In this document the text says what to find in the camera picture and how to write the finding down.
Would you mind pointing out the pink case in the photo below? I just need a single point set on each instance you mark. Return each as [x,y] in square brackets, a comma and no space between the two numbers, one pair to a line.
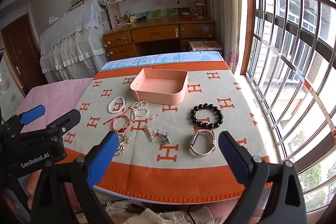
[185,14]

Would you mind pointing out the floral storage box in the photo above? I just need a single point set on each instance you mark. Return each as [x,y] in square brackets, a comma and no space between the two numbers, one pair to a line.
[200,10]

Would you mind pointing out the stool with printed cushion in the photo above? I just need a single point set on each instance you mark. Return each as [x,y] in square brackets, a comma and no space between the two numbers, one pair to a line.
[204,45]

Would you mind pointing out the pink storage box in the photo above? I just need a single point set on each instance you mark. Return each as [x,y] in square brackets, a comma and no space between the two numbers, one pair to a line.
[162,95]

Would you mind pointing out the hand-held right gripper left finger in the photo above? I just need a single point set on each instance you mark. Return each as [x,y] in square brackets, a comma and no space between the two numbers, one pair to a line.
[105,155]

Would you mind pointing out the light blue printed mat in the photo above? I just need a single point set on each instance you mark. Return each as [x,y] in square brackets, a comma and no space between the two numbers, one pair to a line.
[170,57]

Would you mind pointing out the brown wooden door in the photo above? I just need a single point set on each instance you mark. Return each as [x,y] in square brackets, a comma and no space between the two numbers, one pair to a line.
[21,50]

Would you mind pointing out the yellow pen cup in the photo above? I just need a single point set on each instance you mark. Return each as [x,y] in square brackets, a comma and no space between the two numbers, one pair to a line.
[127,18]

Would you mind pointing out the blue flower brooch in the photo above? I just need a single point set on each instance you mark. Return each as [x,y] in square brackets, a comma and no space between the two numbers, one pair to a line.
[165,138]

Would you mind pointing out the black flashlight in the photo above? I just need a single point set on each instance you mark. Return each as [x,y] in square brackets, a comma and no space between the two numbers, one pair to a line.
[141,19]

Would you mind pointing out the stack of books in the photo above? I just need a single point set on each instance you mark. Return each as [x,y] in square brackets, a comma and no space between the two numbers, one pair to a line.
[78,1]

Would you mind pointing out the pink bed sheet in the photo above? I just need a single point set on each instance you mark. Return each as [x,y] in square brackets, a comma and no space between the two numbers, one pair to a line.
[52,95]

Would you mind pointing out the white lace covered furniture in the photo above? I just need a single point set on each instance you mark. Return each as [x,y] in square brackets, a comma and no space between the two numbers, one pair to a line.
[73,37]

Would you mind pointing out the white drawer lock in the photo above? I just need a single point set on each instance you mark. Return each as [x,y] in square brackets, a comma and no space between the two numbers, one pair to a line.
[177,33]

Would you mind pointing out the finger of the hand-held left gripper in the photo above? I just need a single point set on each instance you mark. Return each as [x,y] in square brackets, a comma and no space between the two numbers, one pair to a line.
[32,113]
[65,119]

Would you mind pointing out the window with metal bars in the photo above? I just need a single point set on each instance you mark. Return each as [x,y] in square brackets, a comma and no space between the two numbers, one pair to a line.
[288,29]

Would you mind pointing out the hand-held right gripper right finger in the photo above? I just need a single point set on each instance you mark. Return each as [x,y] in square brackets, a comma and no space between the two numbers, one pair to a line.
[233,155]

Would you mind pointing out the cream fringed cloth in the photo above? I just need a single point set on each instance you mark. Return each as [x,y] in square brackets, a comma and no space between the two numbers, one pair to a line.
[162,218]

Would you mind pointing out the pale curtain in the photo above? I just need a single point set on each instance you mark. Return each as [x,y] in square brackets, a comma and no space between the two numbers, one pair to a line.
[228,3]

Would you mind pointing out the wooden desk with drawers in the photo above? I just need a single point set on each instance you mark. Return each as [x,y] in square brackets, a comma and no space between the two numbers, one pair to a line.
[155,32]

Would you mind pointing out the orange and grey patterned blanket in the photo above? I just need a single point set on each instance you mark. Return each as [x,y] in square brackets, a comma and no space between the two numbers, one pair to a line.
[210,169]

